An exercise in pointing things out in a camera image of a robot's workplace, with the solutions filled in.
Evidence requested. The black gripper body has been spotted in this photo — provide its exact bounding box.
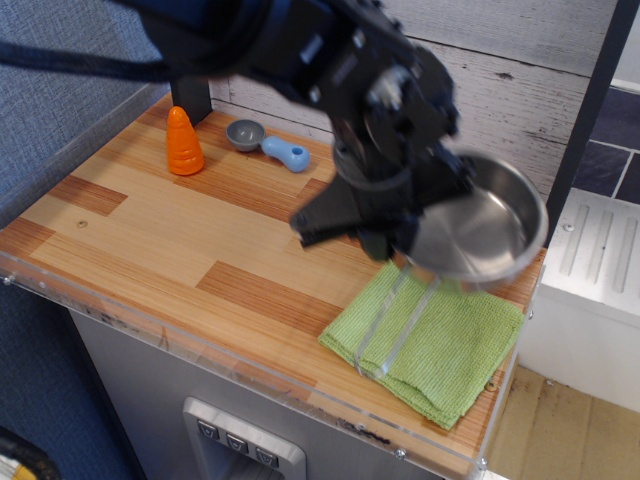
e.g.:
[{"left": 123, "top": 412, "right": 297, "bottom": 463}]
[{"left": 290, "top": 145, "right": 475, "bottom": 247}]

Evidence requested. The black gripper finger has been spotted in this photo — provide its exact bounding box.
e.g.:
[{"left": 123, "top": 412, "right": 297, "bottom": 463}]
[{"left": 357, "top": 230, "right": 395, "bottom": 261}]

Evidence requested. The steel pot with wire handle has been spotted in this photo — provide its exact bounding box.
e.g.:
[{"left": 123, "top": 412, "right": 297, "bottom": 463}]
[{"left": 352, "top": 151, "right": 550, "bottom": 380}]

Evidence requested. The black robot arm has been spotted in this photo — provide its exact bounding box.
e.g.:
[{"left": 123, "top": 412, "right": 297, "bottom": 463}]
[{"left": 133, "top": 1, "right": 472, "bottom": 261}]

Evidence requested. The green folded cloth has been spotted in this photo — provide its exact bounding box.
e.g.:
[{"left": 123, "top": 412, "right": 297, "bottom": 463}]
[{"left": 318, "top": 262, "right": 524, "bottom": 430}]

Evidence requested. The grey and blue toy scoop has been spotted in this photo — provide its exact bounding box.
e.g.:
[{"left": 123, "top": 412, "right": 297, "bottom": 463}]
[{"left": 225, "top": 119, "right": 310, "bottom": 173}]

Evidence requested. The clear acrylic front edge guard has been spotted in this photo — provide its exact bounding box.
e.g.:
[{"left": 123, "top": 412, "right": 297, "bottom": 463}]
[{"left": 1, "top": 253, "right": 489, "bottom": 479}]

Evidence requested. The orange plastic toy carrot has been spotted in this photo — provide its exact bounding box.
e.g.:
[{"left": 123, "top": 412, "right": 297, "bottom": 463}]
[{"left": 166, "top": 106, "right": 205, "bottom": 176}]

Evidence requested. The white ribbed appliance top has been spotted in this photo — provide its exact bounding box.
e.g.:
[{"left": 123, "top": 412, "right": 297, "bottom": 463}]
[{"left": 542, "top": 188, "right": 639, "bottom": 316}]

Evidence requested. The silver dispenser button panel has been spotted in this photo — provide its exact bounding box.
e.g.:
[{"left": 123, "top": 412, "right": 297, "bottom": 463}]
[{"left": 183, "top": 397, "right": 307, "bottom": 479}]

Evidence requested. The silver toy cabinet front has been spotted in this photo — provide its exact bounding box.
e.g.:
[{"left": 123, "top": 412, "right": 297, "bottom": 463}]
[{"left": 73, "top": 312, "right": 479, "bottom": 479}]

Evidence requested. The yellow and black object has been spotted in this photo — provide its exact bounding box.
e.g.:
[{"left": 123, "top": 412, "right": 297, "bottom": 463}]
[{"left": 1, "top": 427, "right": 63, "bottom": 480}]

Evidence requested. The dark right shelf post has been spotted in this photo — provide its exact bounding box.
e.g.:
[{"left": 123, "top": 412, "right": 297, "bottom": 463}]
[{"left": 544, "top": 0, "right": 639, "bottom": 248}]

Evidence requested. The dark shelf post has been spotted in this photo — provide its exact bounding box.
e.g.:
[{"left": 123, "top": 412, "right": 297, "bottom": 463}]
[
  {"left": 544, "top": 0, "right": 639, "bottom": 248},
  {"left": 170, "top": 77, "right": 214, "bottom": 125}
]

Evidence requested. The dark left shelf post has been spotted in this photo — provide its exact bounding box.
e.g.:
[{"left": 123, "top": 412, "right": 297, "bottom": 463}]
[{"left": 170, "top": 77, "right": 214, "bottom": 125}]

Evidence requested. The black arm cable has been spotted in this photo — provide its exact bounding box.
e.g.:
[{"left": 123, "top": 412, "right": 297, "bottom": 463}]
[{"left": 0, "top": 39, "right": 176, "bottom": 84}]

